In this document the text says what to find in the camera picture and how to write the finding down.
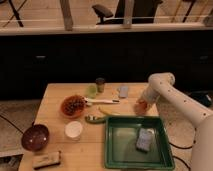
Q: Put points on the green plastic tray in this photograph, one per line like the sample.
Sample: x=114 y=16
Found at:
x=133 y=142

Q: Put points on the orange red apple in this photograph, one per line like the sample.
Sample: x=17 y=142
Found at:
x=139 y=107

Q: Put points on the brown whiteboard eraser block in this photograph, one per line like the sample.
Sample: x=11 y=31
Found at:
x=45 y=160

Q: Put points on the yellow green banana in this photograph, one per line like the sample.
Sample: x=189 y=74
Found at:
x=107 y=112

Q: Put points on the orange patterned bowl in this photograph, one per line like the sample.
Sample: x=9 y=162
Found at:
x=72 y=107

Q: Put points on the wooden railing post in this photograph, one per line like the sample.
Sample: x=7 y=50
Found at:
x=128 y=12
x=66 y=12

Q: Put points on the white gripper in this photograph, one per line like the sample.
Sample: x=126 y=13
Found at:
x=150 y=96

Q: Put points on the black office chair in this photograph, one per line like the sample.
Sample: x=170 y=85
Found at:
x=144 y=12

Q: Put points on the white handled brush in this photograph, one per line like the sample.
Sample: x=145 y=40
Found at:
x=101 y=101

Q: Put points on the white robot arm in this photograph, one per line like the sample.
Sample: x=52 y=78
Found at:
x=201 y=117

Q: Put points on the dark purple bowl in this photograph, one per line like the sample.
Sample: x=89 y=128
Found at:
x=35 y=138

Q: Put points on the green plastic cup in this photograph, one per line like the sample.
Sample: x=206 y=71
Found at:
x=91 y=91

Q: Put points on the dark spice jar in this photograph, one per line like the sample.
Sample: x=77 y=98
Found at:
x=100 y=83

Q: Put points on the light blue small cloth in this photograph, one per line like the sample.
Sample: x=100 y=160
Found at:
x=123 y=92

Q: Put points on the blue grey sponge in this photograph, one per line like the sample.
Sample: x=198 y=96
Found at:
x=144 y=140

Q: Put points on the white paper cup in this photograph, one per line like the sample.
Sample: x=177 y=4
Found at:
x=73 y=130

